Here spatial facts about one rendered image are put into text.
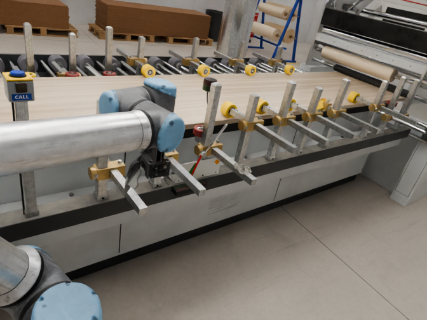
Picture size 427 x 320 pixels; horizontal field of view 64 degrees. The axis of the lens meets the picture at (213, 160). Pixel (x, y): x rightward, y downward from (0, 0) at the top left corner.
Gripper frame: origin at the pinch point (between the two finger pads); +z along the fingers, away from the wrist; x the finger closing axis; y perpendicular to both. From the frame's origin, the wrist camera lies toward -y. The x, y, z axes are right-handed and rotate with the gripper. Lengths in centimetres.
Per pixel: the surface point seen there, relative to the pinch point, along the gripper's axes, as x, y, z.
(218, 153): 47, -26, 8
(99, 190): -6.8, -28.3, 18.7
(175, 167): 22.5, -21.8, 9.1
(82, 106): -1, -79, 4
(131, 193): -0.7, -10.6, 9.7
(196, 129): 44, -43, 3
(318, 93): 117, -37, -16
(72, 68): 8, -139, 4
